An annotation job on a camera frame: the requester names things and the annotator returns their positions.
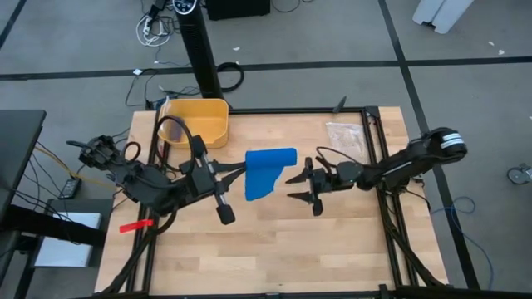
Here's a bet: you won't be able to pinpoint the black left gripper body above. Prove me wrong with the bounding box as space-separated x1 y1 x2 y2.
179 135 236 226

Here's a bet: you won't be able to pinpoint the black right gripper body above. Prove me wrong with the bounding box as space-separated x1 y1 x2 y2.
303 156 347 218

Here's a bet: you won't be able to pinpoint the blue elastic bandage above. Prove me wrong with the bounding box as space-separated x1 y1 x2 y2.
244 147 298 203

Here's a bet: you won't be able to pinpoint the clear plastic bag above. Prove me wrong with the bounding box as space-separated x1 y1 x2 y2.
159 96 186 145
325 121 367 160

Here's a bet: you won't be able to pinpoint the yellow plastic bin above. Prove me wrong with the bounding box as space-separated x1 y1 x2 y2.
156 98 230 150

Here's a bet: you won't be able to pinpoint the black tower fan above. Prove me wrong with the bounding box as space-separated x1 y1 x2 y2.
171 0 226 100

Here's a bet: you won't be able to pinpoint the white shelf panel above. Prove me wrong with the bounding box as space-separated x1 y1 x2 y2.
33 211 103 268

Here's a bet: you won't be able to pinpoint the black equipment box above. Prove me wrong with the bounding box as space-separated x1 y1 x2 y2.
206 0 272 22

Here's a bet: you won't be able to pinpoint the black desk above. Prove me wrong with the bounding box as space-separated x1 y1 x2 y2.
0 109 47 223

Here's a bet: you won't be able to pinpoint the grey caster wheel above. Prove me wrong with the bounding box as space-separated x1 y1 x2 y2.
506 163 532 186

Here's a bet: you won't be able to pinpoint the white plastic housing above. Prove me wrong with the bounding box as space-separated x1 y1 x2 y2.
411 0 475 36

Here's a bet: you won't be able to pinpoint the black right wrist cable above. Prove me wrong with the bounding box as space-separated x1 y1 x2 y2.
315 145 355 168

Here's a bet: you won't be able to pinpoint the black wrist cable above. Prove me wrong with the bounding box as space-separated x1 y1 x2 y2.
315 145 355 168
154 115 197 168

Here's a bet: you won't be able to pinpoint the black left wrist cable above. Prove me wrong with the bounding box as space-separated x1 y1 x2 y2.
154 115 197 168

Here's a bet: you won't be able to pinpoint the black aluminium table frame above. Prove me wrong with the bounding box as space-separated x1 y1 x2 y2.
95 105 450 299

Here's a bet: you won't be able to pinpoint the black coiled cable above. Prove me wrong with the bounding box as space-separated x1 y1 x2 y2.
216 61 246 94

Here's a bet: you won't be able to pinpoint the yellow cable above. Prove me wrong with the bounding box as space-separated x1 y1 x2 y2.
35 145 120 191

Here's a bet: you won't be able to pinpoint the white power strip cables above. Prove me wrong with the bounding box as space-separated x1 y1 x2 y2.
135 13 172 48

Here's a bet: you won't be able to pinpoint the blue cable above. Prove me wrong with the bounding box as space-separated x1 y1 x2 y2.
429 195 496 291

